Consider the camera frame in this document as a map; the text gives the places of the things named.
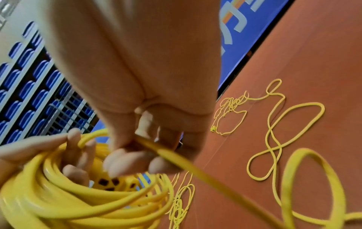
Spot person's left hand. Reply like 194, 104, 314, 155
0, 127, 98, 188

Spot rows of blue seats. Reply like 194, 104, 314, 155
0, 20, 100, 146

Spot person's right hand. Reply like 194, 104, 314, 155
37, 0, 222, 179

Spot blue banner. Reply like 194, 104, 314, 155
90, 0, 292, 144

